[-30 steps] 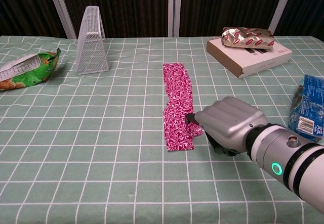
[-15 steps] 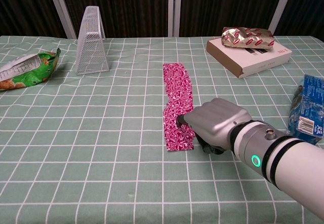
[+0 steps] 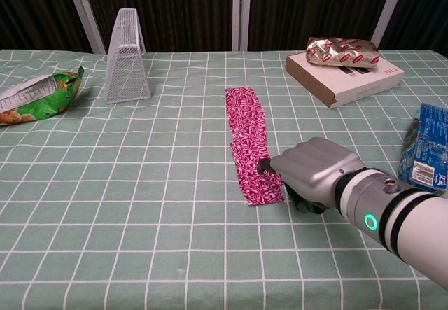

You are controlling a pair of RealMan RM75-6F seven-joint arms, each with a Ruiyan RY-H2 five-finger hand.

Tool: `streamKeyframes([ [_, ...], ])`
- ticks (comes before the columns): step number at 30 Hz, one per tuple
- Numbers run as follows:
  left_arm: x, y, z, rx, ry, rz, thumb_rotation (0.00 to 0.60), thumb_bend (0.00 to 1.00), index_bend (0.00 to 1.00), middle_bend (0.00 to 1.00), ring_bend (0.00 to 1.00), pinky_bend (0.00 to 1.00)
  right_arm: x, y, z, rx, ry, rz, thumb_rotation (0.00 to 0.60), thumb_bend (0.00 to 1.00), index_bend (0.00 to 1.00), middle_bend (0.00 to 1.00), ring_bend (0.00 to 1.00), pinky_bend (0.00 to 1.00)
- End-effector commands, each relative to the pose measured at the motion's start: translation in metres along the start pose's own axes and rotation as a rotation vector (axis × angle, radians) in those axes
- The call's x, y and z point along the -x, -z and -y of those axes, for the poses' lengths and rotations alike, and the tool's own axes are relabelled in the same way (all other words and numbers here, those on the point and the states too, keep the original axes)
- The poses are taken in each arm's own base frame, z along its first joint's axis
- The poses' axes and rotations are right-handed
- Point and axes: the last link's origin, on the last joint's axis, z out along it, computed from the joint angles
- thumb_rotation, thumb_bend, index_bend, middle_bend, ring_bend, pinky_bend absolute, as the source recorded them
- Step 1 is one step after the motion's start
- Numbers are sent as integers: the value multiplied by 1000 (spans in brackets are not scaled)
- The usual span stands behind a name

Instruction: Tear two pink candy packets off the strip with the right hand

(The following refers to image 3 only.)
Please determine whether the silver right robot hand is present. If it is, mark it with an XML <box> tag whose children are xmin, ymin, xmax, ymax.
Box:
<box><xmin>257</xmin><ymin>136</ymin><xmax>365</xmax><ymax>215</ymax></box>

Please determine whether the pink patterned cloth strip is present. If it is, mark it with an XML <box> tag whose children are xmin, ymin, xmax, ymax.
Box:
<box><xmin>225</xmin><ymin>86</ymin><xmax>277</xmax><ymax>185</ymax></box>

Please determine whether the flat white cardboard box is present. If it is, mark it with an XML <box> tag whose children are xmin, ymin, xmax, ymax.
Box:
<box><xmin>284</xmin><ymin>51</ymin><xmax>405</xmax><ymax>109</ymax></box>

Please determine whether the blue snack package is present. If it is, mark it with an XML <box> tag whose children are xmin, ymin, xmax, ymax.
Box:
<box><xmin>398</xmin><ymin>102</ymin><xmax>448</xmax><ymax>197</ymax></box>

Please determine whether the gold red foil snack bag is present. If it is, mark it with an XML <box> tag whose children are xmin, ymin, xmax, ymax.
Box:
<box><xmin>304</xmin><ymin>36</ymin><xmax>381</xmax><ymax>71</ymax></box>

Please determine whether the dark corrugated screen panel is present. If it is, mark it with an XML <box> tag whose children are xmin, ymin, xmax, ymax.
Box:
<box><xmin>379</xmin><ymin>0</ymin><xmax>448</xmax><ymax>51</ymax></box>
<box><xmin>247</xmin><ymin>0</ymin><xmax>397</xmax><ymax>52</ymax></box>
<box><xmin>0</xmin><ymin>0</ymin><xmax>94</xmax><ymax>52</ymax></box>
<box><xmin>80</xmin><ymin>0</ymin><xmax>235</xmax><ymax>53</ymax></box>

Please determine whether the green checked tablecloth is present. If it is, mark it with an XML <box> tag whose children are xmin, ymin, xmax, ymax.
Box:
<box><xmin>0</xmin><ymin>49</ymin><xmax>448</xmax><ymax>310</ymax></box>

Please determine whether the green snack bag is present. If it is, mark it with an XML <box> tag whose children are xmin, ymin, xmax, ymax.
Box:
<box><xmin>0</xmin><ymin>66</ymin><xmax>85</xmax><ymax>127</ymax></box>

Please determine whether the white screen frame post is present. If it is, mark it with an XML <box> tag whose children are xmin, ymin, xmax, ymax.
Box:
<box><xmin>232</xmin><ymin>0</ymin><xmax>252</xmax><ymax>52</ymax></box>
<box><xmin>371</xmin><ymin>0</ymin><xmax>410</xmax><ymax>43</ymax></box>
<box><xmin>62</xmin><ymin>0</ymin><xmax>107</xmax><ymax>55</ymax></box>

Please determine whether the white wire mesh holder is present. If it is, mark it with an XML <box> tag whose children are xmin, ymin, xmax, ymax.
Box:
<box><xmin>104</xmin><ymin>8</ymin><xmax>153</xmax><ymax>105</ymax></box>

